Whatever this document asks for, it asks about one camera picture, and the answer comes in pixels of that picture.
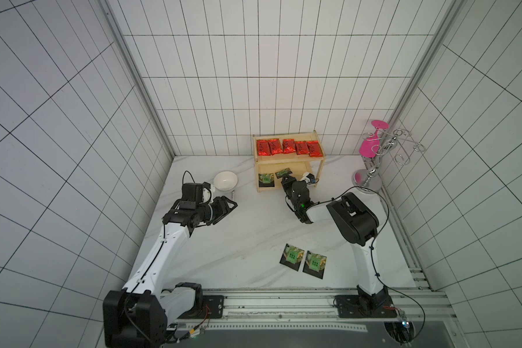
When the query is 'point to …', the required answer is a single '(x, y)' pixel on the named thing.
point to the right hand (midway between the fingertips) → (274, 173)
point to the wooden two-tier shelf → (279, 154)
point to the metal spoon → (233, 195)
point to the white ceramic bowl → (225, 180)
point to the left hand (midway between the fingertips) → (231, 211)
